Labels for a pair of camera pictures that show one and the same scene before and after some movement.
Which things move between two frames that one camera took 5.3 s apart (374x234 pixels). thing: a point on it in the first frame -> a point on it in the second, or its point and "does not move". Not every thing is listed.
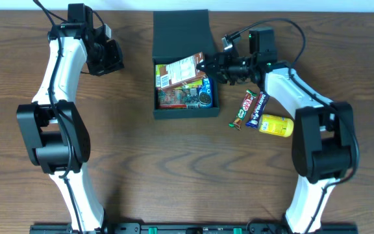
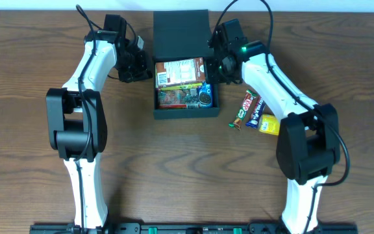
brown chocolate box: [181, 71] does not move
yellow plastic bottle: [276, 126] does not move
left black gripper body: [112, 58] -> [136, 69]
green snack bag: [178, 97] does not move
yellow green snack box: [158, 80] -> [187, 86]
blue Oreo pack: [205, 93] does not move
